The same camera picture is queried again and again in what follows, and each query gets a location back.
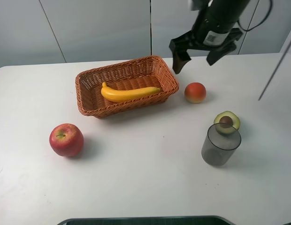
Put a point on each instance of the transparent grey plastic cup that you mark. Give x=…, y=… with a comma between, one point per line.
x=220, y=143

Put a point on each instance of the orange red peach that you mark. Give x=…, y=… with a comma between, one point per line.
x=195, y=93

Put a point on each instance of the halved avocado with pit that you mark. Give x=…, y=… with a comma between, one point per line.
x=227, y=123

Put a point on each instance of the red apple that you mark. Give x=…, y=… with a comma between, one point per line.
x=66, y=140

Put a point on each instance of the brown wicker basket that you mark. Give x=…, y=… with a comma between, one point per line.
x=150, y=71

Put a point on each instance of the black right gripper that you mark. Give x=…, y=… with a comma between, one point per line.
x=213, y=29

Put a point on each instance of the yellow banana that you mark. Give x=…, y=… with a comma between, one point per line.
x=119, y=96

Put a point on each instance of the thin grey rod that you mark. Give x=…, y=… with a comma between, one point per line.
x=285, y=52

